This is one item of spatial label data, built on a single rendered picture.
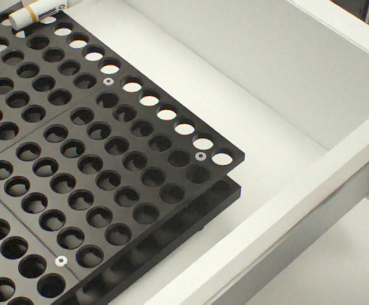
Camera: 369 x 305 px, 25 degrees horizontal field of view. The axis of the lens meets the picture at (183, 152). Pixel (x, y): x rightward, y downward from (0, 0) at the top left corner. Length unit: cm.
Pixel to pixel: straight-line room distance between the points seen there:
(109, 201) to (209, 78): 17
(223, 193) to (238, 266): 6
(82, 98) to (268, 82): 13
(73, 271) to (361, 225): 26
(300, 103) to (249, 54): 5
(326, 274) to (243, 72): 14
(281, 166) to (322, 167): 7
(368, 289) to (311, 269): 4
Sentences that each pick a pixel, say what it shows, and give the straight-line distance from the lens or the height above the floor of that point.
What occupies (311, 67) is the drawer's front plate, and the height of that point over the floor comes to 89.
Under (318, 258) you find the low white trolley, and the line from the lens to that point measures 58.
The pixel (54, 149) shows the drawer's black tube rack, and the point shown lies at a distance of 45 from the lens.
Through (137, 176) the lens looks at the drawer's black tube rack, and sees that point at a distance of 43.
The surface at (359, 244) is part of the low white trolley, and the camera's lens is 59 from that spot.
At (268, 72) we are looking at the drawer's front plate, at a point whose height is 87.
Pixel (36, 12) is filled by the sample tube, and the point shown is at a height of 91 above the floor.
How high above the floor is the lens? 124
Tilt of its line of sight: 51 degrees down
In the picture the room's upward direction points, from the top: 1 degrees clockwise
